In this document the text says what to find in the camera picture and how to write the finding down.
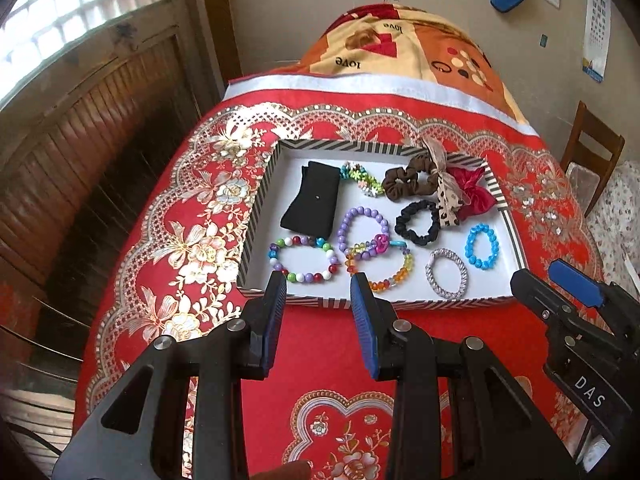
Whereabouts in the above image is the blue bead bracelet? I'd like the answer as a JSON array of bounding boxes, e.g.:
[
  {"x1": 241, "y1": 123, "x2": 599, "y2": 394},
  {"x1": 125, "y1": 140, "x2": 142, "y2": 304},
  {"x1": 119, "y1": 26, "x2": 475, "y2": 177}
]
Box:
[{"x1": 463, "y1": 223, "x2": 500, "y2": 271}]

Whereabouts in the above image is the orange printed blanket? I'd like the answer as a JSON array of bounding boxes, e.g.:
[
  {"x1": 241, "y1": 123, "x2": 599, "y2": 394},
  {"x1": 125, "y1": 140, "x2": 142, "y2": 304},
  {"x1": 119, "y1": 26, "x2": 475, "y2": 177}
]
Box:
[{"x1": 297, "y1": 4, "x2": 531, "y2": 126}]

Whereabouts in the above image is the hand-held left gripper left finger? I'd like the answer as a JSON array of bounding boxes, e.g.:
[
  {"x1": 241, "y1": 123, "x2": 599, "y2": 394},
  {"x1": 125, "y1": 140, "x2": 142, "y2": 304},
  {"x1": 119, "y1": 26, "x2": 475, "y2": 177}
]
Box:
[{"x1": 52, "y1": 271, "x2": 288, "y2": 480}]

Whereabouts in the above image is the white floral cloth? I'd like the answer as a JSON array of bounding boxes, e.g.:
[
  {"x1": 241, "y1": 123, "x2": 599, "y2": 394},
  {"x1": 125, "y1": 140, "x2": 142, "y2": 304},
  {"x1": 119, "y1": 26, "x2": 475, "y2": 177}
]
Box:
[{"x1": 587, "y1": 160, "x2": 640, "y2": 286}]

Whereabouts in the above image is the red gold floral tablecloth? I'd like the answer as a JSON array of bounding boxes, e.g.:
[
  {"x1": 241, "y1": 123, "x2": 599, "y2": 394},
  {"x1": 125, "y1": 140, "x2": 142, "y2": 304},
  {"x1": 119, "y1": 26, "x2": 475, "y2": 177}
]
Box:
[{"x1": 72, "y1": 74, "x2": 608, "y2": 480}]

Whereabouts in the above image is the white tray with striped rim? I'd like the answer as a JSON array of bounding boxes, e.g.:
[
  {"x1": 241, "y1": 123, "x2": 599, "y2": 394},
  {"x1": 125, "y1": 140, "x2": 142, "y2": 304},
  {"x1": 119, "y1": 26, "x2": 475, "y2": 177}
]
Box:
[{"x1": 235, "y1": 139, "x2": 530, "y2": 311}]

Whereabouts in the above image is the wooden chair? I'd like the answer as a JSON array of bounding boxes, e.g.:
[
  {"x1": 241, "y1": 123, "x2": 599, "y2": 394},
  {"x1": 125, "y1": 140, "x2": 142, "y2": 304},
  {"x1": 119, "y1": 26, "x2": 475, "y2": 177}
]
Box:
[{"x1": 560, "y1": 101, "x2": 626, "y2": 218}]

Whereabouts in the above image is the purple bead bracelet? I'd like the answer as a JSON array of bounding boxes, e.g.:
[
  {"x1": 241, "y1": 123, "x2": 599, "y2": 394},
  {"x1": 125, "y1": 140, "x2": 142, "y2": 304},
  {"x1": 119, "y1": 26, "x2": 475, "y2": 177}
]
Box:
[{"x1": 337, "y1": 206, "x2": 391, "y2": 261}]

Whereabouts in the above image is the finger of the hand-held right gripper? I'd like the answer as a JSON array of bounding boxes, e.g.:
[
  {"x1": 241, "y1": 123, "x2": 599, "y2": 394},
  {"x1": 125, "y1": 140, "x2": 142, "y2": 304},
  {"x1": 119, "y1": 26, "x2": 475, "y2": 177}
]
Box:
[
  {"x1": 547, "y1": 258, "x2": 622, "y2": 312},
  {"x1": 510, "y1": 269, "x2": 583, "y2": 333}
]

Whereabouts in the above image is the wall calendar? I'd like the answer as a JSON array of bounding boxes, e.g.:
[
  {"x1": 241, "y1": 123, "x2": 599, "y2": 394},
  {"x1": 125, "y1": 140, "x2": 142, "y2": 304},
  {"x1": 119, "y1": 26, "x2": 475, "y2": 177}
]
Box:
[{"x1": 581, "y1": 0, "x2": 613, "y2": 83}]

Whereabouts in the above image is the black headband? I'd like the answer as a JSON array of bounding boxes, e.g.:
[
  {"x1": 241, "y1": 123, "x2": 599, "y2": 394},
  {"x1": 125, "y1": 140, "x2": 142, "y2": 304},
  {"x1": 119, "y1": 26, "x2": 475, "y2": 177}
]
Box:
[{"x1": 279, "y1": 160, "x2": 342, "y2": 239}]

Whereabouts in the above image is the wooden panelled door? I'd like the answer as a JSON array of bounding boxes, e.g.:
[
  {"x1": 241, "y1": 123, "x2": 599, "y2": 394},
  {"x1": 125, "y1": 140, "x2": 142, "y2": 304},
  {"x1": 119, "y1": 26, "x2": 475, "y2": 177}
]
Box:
[{"x1": 0, "y1": 25, "x2": 231, "y2": 366}]

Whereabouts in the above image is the black cable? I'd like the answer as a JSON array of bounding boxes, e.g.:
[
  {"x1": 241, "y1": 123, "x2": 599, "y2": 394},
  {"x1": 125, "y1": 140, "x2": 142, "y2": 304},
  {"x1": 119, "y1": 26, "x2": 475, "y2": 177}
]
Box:
[{"x1": 5, "y1": 420, "x2": 68, "y2": 458}]

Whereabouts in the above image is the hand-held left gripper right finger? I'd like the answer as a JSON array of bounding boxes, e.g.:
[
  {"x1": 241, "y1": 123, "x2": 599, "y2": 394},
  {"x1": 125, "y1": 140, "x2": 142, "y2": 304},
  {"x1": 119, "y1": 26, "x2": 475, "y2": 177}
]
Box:
[{"x1": 350, "y1": 272, "x2": 583, "y2": 480}]

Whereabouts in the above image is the brown scrunchie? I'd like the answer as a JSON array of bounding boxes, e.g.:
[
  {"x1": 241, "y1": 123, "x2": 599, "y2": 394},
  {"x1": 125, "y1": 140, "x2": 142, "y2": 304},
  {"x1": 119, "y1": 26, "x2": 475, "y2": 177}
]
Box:
[{"x1": 382, "y1": 155, "x2": 442, "y2": 204}]

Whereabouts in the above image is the green flower bead bracelet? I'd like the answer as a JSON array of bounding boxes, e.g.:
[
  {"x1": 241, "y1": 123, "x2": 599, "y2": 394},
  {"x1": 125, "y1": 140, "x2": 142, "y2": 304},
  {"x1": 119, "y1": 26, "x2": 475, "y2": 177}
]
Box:
[{"x1": 340, "y1": 161, "x2": 386, "y2": 199}]

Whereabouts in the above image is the silver chain bracelet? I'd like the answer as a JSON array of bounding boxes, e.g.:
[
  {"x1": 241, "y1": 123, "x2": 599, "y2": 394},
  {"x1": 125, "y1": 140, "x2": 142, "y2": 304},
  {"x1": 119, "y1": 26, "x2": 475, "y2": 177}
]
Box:
[{"x1": 425, "y1": 248, "x2": 470, "y2": 302}]

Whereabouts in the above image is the leopard print ribbon bow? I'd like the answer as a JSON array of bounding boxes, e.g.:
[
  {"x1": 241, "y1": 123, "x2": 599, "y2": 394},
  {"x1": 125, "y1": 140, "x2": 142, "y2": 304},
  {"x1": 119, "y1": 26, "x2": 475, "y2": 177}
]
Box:
[{"x1": 422, "y1": 136, "x2": 464, "y2": 229}]

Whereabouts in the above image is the multicolour round bead bracelet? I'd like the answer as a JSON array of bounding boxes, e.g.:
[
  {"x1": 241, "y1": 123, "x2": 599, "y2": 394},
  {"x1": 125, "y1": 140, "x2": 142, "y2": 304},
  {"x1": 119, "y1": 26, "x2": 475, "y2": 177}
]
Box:
[{"x1": 270, "y1": 236, "x2": 341, "y2": 286}]

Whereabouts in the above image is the black scrunchie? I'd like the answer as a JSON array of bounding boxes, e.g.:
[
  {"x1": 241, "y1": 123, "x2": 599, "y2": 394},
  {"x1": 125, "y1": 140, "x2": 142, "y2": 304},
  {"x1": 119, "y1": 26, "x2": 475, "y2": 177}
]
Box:
[{"x1": 395, "y1": 200, "x2": 444, "y2": 247}]

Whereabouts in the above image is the window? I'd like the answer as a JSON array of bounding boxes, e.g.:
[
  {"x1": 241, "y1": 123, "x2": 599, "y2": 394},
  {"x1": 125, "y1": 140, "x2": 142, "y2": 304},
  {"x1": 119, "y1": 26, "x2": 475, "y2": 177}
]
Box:
[{"x1": 0, "y1": 0, "x2": 171, "y2": 106}]

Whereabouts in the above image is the clear rainbow bead bracelet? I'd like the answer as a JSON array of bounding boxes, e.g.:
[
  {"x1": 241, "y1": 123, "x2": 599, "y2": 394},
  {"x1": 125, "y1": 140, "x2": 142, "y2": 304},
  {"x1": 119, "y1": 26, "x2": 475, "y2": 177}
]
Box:
[{"x1": 345, "y1": 234, "x2": 416, "y2": 294}]

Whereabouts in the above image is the red satin bow scrunchie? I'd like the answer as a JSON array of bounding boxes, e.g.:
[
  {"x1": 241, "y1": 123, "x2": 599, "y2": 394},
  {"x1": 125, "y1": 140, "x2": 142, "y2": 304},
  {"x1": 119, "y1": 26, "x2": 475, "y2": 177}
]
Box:
[{"x1": 445, "y1": 166, "x2": 499, "y2": 222}]

